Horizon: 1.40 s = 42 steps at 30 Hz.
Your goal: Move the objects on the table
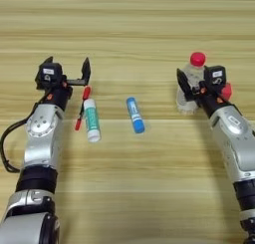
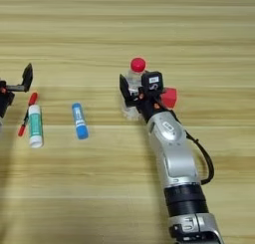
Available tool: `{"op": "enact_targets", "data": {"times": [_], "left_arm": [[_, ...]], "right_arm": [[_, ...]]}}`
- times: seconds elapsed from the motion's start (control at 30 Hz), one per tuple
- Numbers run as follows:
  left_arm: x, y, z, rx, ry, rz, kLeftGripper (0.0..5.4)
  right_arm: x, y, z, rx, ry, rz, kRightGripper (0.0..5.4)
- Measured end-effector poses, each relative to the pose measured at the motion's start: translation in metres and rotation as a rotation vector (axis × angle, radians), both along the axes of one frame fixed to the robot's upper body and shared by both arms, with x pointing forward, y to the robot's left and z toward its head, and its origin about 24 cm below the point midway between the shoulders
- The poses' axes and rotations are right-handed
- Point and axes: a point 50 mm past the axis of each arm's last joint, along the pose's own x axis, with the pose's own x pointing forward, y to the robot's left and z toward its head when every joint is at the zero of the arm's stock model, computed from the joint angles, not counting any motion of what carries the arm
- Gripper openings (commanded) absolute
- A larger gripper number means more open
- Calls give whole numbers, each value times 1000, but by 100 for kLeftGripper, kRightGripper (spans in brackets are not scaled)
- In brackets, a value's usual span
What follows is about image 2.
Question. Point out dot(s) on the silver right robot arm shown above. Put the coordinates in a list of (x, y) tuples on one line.
[(176, 155)]

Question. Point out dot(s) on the blue glue stick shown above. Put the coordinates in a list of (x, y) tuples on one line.
[(80, 122)]

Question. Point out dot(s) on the clear bottle with red cap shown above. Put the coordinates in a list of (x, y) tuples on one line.
[(134, 76)]

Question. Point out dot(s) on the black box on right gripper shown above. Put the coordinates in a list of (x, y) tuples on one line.
[(152, 83)]

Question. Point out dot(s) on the green and white glue stick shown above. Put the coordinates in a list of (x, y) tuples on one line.
[(35, 126)]

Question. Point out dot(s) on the red cube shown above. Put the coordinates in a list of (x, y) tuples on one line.
[(170, 98)]

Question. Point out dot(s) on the red pen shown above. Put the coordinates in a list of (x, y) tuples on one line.
[(28, 112)]

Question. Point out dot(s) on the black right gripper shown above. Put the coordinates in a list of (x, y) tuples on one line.
[(149, 107)]

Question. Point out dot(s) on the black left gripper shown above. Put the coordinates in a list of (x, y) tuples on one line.
[(5, 100)]

